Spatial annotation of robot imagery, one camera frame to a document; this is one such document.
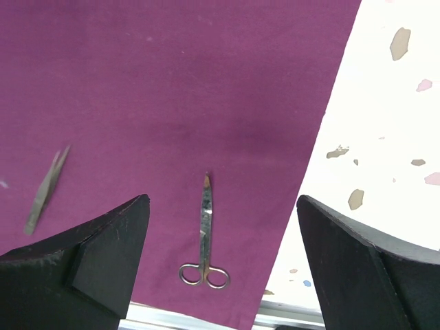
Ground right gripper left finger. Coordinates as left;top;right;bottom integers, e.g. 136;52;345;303
1;195;150;329

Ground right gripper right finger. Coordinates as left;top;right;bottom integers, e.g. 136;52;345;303
296;195;439;330

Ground steel tweezers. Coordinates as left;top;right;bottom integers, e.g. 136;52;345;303
23;145;70;235

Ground steel scissors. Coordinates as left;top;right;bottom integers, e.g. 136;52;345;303
178;173;230;290

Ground purple cloth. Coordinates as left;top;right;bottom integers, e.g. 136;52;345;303
1;1;360;329

